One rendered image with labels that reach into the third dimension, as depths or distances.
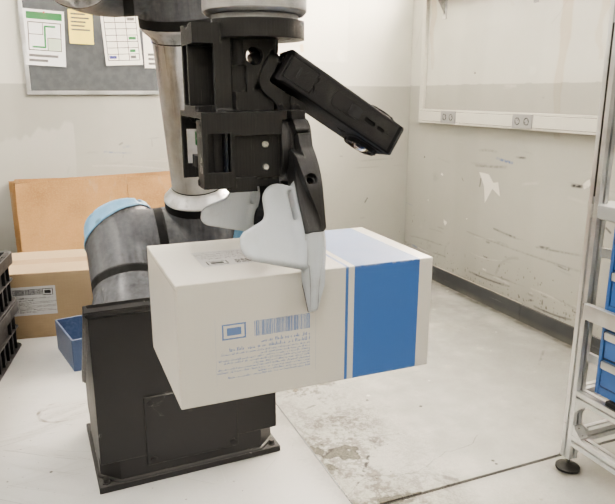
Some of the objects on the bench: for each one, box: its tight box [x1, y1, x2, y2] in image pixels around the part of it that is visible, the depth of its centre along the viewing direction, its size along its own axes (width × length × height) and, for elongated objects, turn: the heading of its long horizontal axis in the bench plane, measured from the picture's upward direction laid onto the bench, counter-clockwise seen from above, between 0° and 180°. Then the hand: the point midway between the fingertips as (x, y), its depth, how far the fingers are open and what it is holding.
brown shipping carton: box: [9, 249, 93, 339], centre depth 158 cm, size 30×22×16 cm
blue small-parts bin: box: [55, 315, 82, 372], centre depth 141 cm, size 20×15×7 cm
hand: (285, 283), depth 51 cm, fingers closed on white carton, 13 cm apart
